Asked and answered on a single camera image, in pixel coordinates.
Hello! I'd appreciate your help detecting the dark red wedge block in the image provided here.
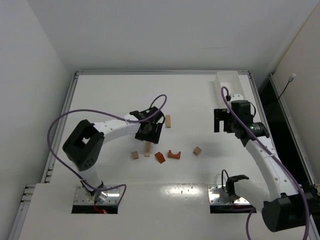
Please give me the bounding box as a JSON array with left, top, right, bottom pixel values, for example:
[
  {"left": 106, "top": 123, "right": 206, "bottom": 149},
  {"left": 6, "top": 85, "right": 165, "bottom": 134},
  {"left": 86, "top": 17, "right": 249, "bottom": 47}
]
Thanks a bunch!
[{"left": 154, "top": 152, "right": 166, "bottom": 164}]

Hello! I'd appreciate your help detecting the light pentagon wood block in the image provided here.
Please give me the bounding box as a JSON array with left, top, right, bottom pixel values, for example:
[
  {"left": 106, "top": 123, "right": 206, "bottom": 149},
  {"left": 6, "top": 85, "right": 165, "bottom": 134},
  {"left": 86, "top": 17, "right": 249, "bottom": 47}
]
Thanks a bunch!
[{"left": 193, "top": 146, "right": 202, "bottom": 156}]

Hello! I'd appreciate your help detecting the metal base plate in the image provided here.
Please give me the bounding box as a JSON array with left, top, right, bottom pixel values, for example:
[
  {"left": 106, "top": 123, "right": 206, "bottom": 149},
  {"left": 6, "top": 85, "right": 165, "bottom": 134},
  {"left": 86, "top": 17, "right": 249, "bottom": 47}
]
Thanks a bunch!
[
  {"left": 73, "top": 184, "right": 120, "bottom": 206},
  {"left": 207, "top": 184, "right": 252, "bottom": 207}
]

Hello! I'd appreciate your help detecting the purple cable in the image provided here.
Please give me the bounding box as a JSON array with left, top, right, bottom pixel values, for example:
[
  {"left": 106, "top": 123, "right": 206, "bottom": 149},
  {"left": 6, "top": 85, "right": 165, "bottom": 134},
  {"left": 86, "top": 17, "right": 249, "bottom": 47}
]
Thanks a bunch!
[
  {"left": 220, "top": 86, "right": 311, "bottom": 240},
  {"left": 47, "top": 94, "right": 168, "bottom": 198}
]

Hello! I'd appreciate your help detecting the black wall cable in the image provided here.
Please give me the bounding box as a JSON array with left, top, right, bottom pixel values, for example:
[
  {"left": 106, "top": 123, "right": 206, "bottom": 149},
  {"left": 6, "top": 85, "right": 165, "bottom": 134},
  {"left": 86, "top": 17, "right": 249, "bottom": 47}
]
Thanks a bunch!
[{"left": 277, "top": 73, "right": 297, "bottom": 100}]

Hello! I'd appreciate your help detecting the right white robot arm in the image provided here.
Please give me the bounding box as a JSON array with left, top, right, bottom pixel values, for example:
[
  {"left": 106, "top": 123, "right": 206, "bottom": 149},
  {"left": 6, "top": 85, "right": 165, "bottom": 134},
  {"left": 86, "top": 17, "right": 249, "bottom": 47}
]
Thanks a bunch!
[{"left": 213, "top": 108, "right": 311, "bottom": 234}]

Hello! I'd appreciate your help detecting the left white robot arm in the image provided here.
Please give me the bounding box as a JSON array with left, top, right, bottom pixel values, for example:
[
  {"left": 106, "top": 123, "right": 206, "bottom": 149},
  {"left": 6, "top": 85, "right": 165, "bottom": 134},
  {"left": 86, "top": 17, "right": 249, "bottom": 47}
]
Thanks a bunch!
[{"left": 62, "top": 106, "right": 166, "bottom": 197}]

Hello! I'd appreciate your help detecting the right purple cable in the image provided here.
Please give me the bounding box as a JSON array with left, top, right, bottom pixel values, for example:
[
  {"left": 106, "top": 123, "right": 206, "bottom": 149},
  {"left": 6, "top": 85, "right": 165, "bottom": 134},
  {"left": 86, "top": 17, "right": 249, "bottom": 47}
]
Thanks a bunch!
[{"left": 220, "top": 86, "right": 311, "bottom": 240}]

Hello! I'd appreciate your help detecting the dark red arch block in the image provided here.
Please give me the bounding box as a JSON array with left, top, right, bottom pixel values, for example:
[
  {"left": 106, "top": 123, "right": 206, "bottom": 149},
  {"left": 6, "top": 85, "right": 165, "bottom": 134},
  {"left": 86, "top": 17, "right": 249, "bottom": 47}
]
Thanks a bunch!
[{"left": 167, "top": 150, "right": 181, "bottom": 160}]

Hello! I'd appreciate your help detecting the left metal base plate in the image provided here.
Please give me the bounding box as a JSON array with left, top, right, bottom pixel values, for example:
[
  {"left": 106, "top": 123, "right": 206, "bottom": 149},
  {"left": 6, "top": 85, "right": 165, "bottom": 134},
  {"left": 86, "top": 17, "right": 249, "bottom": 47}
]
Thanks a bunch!
[{"left": 73, "top": 184, "right": 120, "bottom": 206}]

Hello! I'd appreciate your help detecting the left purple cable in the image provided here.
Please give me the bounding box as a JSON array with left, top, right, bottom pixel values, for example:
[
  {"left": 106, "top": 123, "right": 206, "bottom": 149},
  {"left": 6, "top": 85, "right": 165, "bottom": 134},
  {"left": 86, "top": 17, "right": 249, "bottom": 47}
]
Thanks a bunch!
[{"left": 47, "top": 94, "right": 168, "bottom": 198}]

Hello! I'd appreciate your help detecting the white perforated box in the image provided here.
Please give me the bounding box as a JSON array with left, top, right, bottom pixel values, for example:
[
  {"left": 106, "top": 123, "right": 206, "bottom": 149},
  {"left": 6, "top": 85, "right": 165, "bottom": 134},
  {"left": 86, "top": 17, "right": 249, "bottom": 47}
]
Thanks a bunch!
[{"left": 213, "top": 71, "right": 246, "bottom": 109}]

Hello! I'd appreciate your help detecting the light long wood block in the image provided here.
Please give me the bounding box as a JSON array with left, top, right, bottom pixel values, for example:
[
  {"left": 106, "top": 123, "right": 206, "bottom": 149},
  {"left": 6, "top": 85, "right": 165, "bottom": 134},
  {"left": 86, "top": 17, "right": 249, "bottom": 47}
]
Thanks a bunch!
[{"left": 144, "top": 142, "right": 151, "bottom": 157}]

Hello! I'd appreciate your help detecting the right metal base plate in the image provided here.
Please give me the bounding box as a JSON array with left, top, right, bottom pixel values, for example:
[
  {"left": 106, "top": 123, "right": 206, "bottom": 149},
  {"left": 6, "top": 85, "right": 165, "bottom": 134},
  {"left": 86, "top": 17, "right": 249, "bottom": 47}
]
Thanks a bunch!
[{"left": 207, "top": 184, "right": 252, "bottom": 207}]

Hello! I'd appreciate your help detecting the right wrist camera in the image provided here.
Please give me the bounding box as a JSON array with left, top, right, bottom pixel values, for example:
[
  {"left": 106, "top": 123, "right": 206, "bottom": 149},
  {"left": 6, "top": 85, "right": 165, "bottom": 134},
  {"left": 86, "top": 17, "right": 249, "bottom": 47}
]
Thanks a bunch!
[{"left": 231, "top": 100, "right": 254, "bottom": 123}]

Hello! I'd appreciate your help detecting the light wood cube block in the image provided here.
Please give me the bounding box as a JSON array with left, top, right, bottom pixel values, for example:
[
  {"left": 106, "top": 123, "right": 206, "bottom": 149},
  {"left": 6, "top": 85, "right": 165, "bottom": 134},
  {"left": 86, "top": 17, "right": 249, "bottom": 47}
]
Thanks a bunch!
[{"left": 131, "top": 151, "right": 140, "bottom": 160}]

